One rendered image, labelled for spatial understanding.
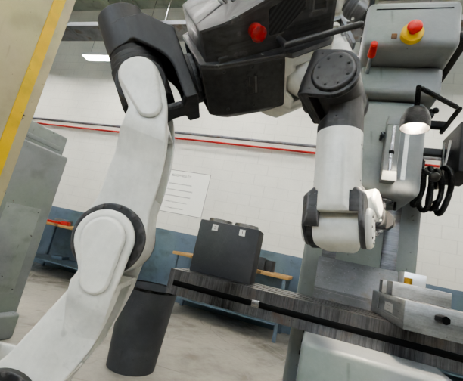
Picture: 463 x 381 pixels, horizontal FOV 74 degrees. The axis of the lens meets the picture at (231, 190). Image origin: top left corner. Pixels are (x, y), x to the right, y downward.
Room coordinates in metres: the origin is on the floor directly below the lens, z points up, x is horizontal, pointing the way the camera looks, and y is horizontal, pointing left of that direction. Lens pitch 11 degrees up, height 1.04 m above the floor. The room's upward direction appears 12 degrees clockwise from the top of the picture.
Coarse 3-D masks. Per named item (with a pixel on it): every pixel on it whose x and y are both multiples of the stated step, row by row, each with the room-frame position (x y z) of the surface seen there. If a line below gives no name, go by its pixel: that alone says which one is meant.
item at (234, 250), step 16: (208, 224) 1.11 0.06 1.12; (224, 224) 1.10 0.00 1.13; (240, 224) 1.10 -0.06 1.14; (208, 240) 1.11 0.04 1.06; (224, 240) 1.09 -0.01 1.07; (240, 240) 1.08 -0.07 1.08; (256, 240) 1.07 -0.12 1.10; (192, 256) 1.12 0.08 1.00; (208, 256) 1.11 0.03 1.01; (224, 256) 1.09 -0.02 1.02; (240, 256) 1.08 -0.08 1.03; (256, 256) 1.11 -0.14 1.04; (208, 272) 1.10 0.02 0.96; (224, 272) 1.09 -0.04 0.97; (240, 272) 1.07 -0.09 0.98
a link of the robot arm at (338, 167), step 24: (336, 144) 0.55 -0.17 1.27; (360, 144) 0.55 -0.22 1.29; (336, 168) 0.54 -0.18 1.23; (360, 168) 0.55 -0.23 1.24; (312, 192) 0.58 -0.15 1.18; (336, 192) 0.54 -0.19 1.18; (360, 192) 0.53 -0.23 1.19; (312, 216) 0.58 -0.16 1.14; (360, 216) 0.53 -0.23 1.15; (360, 240) 0.56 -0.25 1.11
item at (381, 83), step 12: (372, 72) 0.90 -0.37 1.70; (384, 72) 0.89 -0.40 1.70; (396, 72) 0.87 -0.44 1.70; (408, 72) 0.86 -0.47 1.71; (420, 72) 0.85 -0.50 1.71; (432, 72) 0.84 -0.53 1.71; (372, 84) 0.89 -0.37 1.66; (384, 84) 0.88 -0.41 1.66; (396, 84) 0.87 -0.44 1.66; (408, 84) 0.86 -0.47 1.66; (420, 84) 0.85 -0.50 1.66; (432, 84) 0.84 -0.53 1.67; (372, 96) 0.92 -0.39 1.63; (384, 96) 0.90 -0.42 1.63; (396, 96) 0.89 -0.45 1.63; (408, 96) 0.88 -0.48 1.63
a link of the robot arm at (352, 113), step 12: (360, 84) 0.53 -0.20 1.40; (348, 96) 0.53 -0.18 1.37; (360, 96) 0.55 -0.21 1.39; (324, 108) 0.60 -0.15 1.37; (336, 108) 0.55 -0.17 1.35; (348, 108) 0.54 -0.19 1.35; (360, 108) 0.55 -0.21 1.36; (324, 120) 0.57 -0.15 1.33; (336, 120) 0.55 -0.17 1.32; (348, 120) 0.54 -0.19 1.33; (360, 120) 0.55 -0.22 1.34
